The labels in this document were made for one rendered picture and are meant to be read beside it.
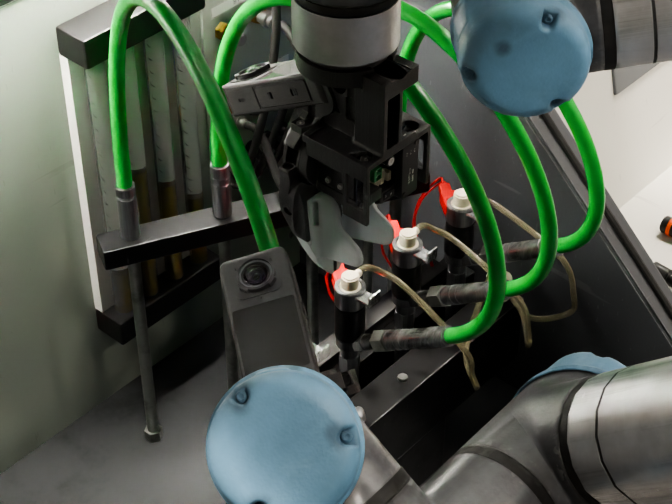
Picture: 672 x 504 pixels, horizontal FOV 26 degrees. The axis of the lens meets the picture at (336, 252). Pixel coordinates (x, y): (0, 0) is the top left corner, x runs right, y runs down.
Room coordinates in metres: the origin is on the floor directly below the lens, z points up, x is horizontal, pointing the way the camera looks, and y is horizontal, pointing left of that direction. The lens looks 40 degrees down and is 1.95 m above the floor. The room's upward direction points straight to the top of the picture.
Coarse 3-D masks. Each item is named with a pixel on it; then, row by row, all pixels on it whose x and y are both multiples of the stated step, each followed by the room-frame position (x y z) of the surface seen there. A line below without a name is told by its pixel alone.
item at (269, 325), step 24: (240, 264) 0.70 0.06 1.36; (264, 264) 0.70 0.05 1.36; (288, 264) 0.70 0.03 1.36; (240, 288) 0.68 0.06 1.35; (264, 288) 0.68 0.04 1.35; (288, 288) 0.68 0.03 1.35; (240, 312) 0.67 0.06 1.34; (264, 312) 0.67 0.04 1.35; (288, 312) 0.66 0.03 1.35; (240, 336) 0.65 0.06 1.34; (264, 336) 0.65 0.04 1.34; (288, 336) 0.65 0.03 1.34; (240, 360) 0.64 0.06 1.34; (264, 360) 0.63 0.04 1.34; (288, 360) 0.63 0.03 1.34; (312, 360) 0.63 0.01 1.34
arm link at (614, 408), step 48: (528, 384) 0.59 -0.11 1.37; (576, 384) 0.55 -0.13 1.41; (624, 384) 0.51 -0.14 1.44; (480, 432) 0.54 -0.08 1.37; (528, 432) 0.53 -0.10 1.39; (576, 432) 0.51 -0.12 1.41; (624, 432) 0.49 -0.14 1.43; (528, 480) 0.50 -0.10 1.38; (576, 480) 0.50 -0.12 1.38; (624, 480) 0.48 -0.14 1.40
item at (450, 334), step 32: (256, 0) 1.03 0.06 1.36; (288, 0) 1.01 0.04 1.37; (224, 64) 1.06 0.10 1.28; (224, 96) 1.07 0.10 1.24; (416, 96) 0.92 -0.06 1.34; (448, 128) 0.91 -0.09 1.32; (224, 160) 1.07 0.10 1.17; (224, 192) 1.07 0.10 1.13; (480, 192) 0.88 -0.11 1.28; (480, 224) 0.87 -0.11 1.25; (480, 320) 0.87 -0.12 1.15
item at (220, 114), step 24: (120, 0) 0.98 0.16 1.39; (144, 0) 0.93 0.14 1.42; (120, 24) 1.00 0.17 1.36; (168, 24) 0.88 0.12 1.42; (120, 48) 1.01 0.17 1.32; (192, 48) 0.86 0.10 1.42; (120, 72) 1.02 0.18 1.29; (192, 72) 0.84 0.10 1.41; (120, 96) 1.03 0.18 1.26; (216, 96) 0.82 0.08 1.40; (120, 120) 1.03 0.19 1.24; (216, 120) 0.81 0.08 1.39; (120, 144) 1.04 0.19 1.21; (240, 144) 0.79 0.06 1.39; (120, 168) 1.04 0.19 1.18; (240, 168) 0.78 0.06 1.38; (120, 192) 1.04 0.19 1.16; (240, 192) 0.77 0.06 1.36; (264, 216) 0.75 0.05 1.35; (264, 240) 0.74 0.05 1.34
